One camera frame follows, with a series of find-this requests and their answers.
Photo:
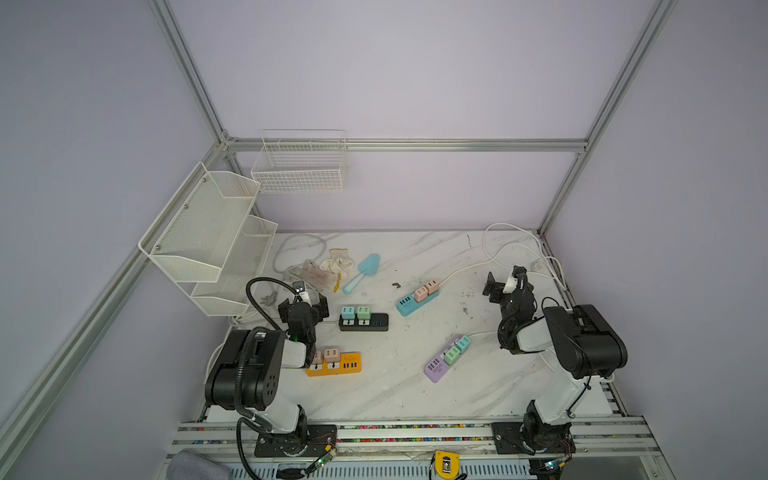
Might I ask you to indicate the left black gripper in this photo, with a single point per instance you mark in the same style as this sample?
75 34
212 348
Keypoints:
303 308

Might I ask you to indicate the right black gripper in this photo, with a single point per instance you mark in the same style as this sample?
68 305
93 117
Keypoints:
503 288

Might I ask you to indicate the teal plug adapter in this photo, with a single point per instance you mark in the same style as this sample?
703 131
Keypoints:
463 343

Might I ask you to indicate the green plug adapter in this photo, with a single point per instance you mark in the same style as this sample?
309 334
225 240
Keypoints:
451 355

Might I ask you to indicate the purple power strip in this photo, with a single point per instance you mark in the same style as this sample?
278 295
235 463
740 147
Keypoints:
436 369

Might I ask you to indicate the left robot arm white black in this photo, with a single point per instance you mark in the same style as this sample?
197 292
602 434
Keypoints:
245 375

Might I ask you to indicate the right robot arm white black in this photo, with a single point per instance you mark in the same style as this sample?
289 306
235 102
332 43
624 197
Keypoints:
582 349

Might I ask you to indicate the pink plug adapter far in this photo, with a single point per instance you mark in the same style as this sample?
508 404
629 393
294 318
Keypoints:
432 287

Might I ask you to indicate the pink plug adapter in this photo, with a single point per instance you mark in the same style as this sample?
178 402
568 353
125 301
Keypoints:
432 287
421 294

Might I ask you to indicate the pink plug adapter near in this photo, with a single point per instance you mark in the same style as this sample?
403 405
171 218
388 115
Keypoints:
421 294

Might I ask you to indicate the pink adapter on orange strip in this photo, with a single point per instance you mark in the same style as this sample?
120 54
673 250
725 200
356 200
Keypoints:
332 355

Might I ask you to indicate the beige power strip bundle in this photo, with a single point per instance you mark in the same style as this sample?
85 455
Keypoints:
326 275

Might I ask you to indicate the green adapter on black strip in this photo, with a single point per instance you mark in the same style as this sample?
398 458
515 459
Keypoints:
363 313

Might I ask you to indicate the orange power strip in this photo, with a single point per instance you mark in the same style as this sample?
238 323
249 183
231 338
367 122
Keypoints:
349 363

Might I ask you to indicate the black power strip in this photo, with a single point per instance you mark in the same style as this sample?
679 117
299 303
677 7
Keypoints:
378 322

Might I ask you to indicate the light blue brush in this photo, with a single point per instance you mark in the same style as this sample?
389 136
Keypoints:
368 267

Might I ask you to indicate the teal power strip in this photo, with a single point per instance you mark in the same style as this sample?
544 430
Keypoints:
407 305

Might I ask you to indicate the white mesh two-tier shelf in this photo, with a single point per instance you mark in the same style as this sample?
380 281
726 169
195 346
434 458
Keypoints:
209 242

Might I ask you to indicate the yellow tape measure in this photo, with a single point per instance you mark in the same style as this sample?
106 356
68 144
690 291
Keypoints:
445 465

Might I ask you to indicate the grey cloth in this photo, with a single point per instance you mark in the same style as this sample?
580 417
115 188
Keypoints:
187 465

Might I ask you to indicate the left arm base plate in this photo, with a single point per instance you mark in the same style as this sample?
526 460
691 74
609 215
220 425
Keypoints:
306 441

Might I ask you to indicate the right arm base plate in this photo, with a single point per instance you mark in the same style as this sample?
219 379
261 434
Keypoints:
518 438

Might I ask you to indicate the white wire basket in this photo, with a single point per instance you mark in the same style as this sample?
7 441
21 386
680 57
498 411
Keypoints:
301 161

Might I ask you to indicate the aluminium rail base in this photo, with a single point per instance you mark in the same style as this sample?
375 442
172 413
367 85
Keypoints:
603 448

